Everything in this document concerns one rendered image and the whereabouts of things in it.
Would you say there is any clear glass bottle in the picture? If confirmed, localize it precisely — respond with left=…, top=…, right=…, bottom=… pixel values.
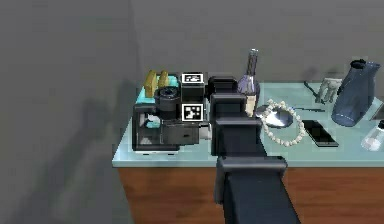
left=360, top=119, right=384, bottom=153

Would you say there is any dark blue vase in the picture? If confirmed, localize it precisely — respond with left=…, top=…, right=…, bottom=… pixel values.
left=331, top=58, right=382, bottom=128

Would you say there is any brown cabinet with pale blue top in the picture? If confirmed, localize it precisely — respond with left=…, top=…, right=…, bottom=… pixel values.
left=111, top=80, right=384, bottom=224

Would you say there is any thin black stick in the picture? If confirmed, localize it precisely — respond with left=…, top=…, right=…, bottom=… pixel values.
left=302, top=80, right=322, bottom=102

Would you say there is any silver spoon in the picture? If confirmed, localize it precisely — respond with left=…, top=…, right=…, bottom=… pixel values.
left=255, top=104, right=326, bottom=130

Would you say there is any black phone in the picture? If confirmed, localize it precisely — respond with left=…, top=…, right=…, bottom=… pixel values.
left=301, top=119, right=340, bottom=149

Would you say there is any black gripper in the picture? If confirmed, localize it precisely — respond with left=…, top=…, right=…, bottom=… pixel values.
left=153, top=85, right=201, bottom=146

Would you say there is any blue and black toaster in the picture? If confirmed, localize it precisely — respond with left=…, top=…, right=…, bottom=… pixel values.
left=132, top=73, right=183, bottom=155

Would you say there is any golden brown toast slice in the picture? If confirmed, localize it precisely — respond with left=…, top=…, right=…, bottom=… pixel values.
left=157, top=69, right=170, bottom=90
left=143, top=69, right=158, bottom=98

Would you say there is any purple grey wine bottle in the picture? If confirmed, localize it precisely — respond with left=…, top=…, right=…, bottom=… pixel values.
left=236, top=48, right=261, bottom=118

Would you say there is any white bead necklace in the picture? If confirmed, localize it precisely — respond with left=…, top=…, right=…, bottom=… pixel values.
left=257, top=98, right=307, bottom=148

